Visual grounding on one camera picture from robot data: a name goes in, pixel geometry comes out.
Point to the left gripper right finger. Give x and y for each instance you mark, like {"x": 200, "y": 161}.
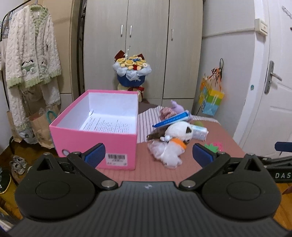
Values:
{"x": 211, "y": 163}

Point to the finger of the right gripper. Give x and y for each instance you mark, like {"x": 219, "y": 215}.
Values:
{"x": 283, "y": 146}

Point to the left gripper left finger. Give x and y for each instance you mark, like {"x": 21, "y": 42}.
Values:
{"x": 87, "y": 162}

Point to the white tissue pack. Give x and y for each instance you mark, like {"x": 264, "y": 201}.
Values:
{"x": 199, "y": 132}

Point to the orange plush ball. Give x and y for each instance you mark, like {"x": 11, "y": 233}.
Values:
{"x": 179, "y": 142}

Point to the purple plush toy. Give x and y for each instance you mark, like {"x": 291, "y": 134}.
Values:
{"x": 179, "y": 109}

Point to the green pink felt flower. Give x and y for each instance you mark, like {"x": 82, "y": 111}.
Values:
{"x": 214, "y": 147}

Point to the white door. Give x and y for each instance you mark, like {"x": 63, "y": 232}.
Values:
{"x": 266, "y": 115}

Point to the green plush ball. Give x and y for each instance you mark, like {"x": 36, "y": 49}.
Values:
{"x": 198, "y": 123}

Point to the white fluffy mesh pouf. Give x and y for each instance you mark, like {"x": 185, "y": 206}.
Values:
{"x": 166, "y": 152}

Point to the white round plush toy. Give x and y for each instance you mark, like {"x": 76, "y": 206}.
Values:
{"x": 181, "y": 130}

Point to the pink cardboard box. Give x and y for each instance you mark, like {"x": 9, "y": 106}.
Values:
{"x": 109, "y": 117}

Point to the blue flat package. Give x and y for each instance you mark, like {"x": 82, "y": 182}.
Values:
{"x": 172, "y": 119}

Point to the brown hair piece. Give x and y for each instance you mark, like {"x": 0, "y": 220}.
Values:
{"x": 156, "y": 135}

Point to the pink knitted item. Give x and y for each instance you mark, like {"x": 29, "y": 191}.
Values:
{"x": 166, "y": 113}

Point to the colourful paper gift bag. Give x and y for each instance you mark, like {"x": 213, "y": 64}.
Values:
{"x": 210, "y": 96}

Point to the sneakers on floor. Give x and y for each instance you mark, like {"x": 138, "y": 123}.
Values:
{"x": 18, "y": 165}

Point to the flower bouquet blue wrap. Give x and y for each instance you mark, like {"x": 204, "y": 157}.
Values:
{"x": 131, "y": 72}

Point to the cream knitted cardigan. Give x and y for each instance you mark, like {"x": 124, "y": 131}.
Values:
{"x": 31, "y": 63}

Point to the beige wardrobe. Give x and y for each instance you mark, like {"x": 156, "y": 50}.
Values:
{"x": 167, "y": 33}

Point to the silver door handle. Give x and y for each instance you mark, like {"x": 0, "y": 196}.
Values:
{"x": 270, "y": 75}

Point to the white wall switch box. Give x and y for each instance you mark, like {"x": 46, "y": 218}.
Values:
{"x": 261, "y": 27}

